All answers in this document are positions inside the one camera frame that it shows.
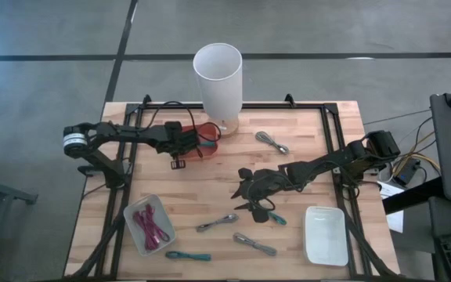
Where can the black box with lights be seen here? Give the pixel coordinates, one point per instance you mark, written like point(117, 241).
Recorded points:
point(405, 172)

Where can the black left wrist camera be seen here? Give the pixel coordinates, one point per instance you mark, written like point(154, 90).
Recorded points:
point(180, 143)

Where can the white paper sheet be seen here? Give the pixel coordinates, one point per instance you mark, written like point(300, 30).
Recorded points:
point(395, 221)

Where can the light grey plastic bin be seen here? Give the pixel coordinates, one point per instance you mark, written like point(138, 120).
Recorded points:
point(131, 217)

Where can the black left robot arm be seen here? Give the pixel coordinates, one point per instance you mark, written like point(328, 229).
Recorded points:
point(131, 133)

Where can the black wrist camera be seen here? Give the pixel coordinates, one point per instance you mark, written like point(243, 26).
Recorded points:
point(264, 188)
point(180, 143)

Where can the black aluminium table frame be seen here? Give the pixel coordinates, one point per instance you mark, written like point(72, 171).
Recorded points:
point(327, 129)

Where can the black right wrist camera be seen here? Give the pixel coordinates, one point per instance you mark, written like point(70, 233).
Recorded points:
point(264, 188)

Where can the white shade wooden base lamp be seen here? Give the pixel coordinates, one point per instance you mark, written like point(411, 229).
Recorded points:
point(217, 78)

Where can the white plastic bin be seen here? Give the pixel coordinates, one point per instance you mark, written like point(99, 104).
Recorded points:
point(325, 239)

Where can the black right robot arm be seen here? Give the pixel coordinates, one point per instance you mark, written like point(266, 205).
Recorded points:
point(319, 164)

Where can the black desk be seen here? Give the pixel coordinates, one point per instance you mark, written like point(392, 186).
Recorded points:
point(448, 219)

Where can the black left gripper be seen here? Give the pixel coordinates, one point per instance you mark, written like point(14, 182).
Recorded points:
point(177, 164)

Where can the red bowl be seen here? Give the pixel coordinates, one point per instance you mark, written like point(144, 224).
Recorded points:
point(210, 152)

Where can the silver spoon centre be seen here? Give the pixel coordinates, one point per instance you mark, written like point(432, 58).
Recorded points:
point(217, 222)

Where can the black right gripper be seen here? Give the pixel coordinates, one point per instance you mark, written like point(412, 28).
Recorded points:
point(245, 174)

